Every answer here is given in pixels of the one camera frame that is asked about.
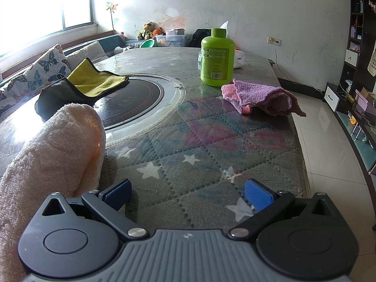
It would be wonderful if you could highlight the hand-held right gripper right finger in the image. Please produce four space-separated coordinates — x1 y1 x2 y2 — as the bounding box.
230 179 335 238

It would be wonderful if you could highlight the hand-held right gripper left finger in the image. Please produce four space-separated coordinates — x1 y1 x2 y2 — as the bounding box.
42 179 147 240

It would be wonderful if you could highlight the pale pink towel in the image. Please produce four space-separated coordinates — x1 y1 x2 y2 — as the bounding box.
0 103 106 277

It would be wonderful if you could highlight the grey quilted star tablecloth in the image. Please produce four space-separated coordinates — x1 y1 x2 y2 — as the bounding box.
0 47 312 241

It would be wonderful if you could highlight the round black induction cooktop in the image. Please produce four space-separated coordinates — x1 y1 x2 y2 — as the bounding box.
94 75 187 149

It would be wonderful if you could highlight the purple and pink towel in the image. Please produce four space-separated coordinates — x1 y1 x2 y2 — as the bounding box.
221 78 306 117

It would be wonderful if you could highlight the yellow and grey microfiber cloth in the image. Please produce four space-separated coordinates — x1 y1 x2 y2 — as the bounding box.
34 58 130 122

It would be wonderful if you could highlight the low television stand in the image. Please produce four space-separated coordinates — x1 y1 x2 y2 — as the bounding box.
323 82 376 180

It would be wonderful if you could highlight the white tissue pack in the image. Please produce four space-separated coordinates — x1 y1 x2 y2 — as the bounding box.
219 20 246 69

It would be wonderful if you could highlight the green capped bottle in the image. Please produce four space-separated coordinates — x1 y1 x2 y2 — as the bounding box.
200 28 235 87

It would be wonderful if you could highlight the pink box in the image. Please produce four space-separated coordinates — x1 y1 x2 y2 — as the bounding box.
354 90 375 109

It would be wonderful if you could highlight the butterfly print cushion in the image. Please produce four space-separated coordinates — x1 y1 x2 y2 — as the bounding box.
0 75 39 121
28 43 72 90

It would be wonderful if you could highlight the beige cushion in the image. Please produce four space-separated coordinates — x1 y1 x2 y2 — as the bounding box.
65 41 106 63

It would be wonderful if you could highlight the blue sofa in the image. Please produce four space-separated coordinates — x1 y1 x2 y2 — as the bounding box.
0 33 141 121

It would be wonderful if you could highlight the clear storage box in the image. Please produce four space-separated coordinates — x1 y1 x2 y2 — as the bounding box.
154 29 193 47

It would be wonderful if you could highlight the teddy bear in green clothes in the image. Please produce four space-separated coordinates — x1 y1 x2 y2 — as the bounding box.
137 21 155 41

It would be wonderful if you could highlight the black backpack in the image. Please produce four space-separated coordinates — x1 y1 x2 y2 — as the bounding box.
188 28 212 48

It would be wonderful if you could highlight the white tote bag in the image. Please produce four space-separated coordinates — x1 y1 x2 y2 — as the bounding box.
367 39 376 77

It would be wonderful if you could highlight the colourful pinwheel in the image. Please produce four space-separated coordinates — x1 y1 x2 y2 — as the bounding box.
106 2 119 34

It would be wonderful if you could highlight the green framed window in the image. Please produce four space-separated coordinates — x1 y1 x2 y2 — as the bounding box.
0 0 99 59

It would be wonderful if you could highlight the white cable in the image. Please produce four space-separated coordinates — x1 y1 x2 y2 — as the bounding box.
273 45 325 91

